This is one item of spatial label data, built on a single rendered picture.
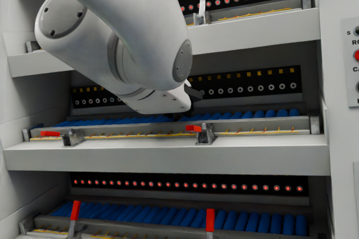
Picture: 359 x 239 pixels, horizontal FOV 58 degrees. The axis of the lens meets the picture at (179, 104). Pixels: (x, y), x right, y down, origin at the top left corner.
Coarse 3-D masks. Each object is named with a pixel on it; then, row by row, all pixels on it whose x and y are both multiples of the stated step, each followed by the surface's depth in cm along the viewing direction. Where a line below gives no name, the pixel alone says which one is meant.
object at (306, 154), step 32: (256, 96) 65; (288, 96) 63; (320, 96) 54; (0, 128) 66; (32, 128) 71; (320, 128) 52; (32, 160) 64; (64, 160) 61; (96, 160) 58; (128, 160) 56; (160, 160) 54; (192, 160) 51; (224, 160) 50; (256, 160) 48; (288, 160) 46; (320, 160) 45
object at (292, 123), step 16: (48, 128) 69; (64, 128) 67; (96, 128) 64; (112, 128) 62; (128, 128) 61; (144, 128) 60; (160, 128) 59; (176, 128) 58; (224, 128) 54; (240, 128) 53; (256, 128) 52; (272, 128) 52; (288, 128) 51; (304, 128) 50
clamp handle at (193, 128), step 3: (201, 123) 52; (204, 123) 52; (186, 126) 46; (189, 126) 46; (192, 126) 46; (195, 126) 46; (198, 126) 47; (201, 126) 52; (204, 126) 52; (186, 129) 46; (189, 129) 46; (192, 129) 45; (195, 129) 46; (198, 129) 47; (201, 129) 49; (204, 129) 51
